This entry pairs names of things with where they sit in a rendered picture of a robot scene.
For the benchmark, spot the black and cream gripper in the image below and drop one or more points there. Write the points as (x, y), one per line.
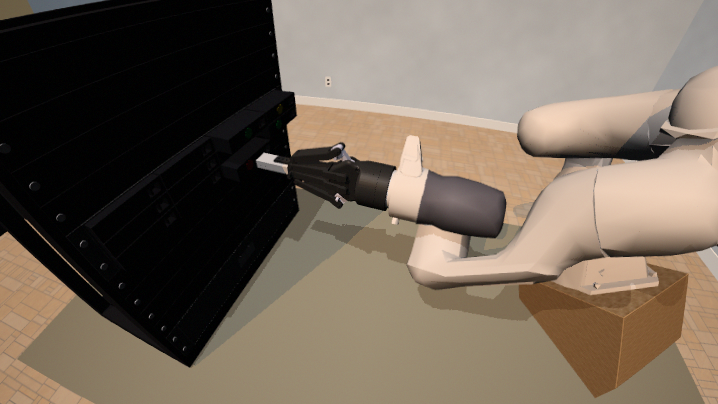
(340, 178)

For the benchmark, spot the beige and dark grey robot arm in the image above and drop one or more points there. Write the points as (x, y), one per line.
(656, 207)

